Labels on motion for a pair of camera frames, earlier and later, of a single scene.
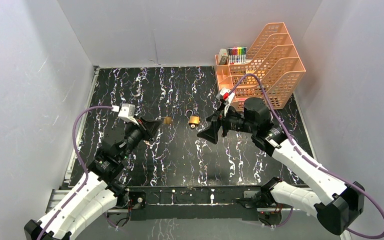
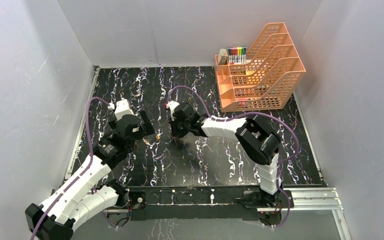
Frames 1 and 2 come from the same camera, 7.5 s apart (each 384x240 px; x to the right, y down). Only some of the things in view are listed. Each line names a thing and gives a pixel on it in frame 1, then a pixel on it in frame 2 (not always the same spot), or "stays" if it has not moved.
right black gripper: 210,133 -> 175,132
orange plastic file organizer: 273,60 stays
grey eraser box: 223,56 stays
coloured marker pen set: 237,55 stays
